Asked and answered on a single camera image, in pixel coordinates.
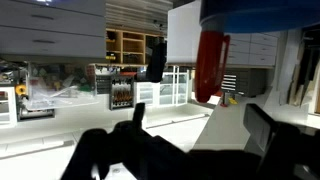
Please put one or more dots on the black rack of bottles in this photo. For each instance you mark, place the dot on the black rack of bottles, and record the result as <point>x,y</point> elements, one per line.
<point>121,93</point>

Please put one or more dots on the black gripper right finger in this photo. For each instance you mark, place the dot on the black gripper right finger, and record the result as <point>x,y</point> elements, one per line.
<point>290,150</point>

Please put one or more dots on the dark wall pegboard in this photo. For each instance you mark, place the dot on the dark wall pegboard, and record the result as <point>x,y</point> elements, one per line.
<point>102,85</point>

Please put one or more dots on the dark grey drawer unit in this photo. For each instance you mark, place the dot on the dark grey drawer unit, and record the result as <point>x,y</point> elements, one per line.
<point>250,81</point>

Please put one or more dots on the stack of leaning boards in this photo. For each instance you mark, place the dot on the stack of leaning boards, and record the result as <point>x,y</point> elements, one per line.
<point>301,83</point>

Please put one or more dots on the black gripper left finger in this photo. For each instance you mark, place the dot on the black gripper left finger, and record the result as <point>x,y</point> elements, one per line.
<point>133,156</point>

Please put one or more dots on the yellow tool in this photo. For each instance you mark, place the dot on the yellow tool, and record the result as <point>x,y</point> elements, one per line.
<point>20,89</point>

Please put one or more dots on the black upright stand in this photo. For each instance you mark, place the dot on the black upright stand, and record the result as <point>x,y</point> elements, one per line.
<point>156,63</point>

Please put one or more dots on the white glass door cabinet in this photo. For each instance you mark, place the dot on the white glass door cabinet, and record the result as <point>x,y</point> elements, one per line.
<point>173,90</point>

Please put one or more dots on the wooden open shelf unit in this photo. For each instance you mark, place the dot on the wooden open shelf unit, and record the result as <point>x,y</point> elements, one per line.
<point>131,46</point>

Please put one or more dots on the clear plastic storage bin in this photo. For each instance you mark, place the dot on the clear plastic storage bin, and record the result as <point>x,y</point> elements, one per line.
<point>56,93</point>

